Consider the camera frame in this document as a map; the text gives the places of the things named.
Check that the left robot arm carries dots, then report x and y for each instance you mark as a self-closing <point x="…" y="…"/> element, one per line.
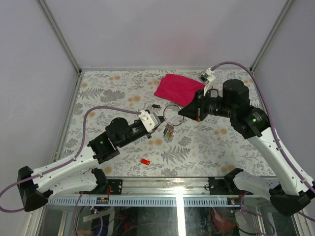
<point x="77" y="173"/>

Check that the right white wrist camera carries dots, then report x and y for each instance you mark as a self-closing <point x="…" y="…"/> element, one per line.
<point x="207" y="79"/>

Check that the floral table mat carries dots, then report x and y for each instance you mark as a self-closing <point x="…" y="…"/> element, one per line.
<point x="196" y="149"/>

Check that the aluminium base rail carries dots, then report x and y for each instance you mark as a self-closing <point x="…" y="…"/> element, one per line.
<point x="149" y="186"/>

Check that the magenta cloth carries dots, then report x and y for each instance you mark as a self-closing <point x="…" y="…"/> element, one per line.
<point x="178" y="89"/>

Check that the red key tag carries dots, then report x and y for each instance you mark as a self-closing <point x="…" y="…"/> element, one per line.
<point x="145" y="162"/>

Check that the large metal keyring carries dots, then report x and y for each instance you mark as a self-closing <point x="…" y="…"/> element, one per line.
<point x="171" y="115"/>

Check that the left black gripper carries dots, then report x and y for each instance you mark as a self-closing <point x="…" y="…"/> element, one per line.
<point x="149" y="135"/>

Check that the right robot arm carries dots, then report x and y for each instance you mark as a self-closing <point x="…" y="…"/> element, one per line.
<point x="289" y="194"/>

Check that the bunch of tagged keys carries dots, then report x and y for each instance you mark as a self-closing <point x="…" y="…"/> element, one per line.
<point x="168" y="131"/>

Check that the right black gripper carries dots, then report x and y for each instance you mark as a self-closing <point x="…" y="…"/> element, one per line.
<point x="196" y="109"/>

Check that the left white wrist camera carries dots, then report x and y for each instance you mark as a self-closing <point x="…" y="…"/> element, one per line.
<point x="149" y="120"/>

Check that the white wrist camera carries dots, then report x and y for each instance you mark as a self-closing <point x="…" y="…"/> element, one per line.
<point x="207" y="79"/>
<point x="149" y="120"/>

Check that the white slotted cable duct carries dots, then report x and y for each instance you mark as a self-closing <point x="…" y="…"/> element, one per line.
<point x="116" y="201"/>

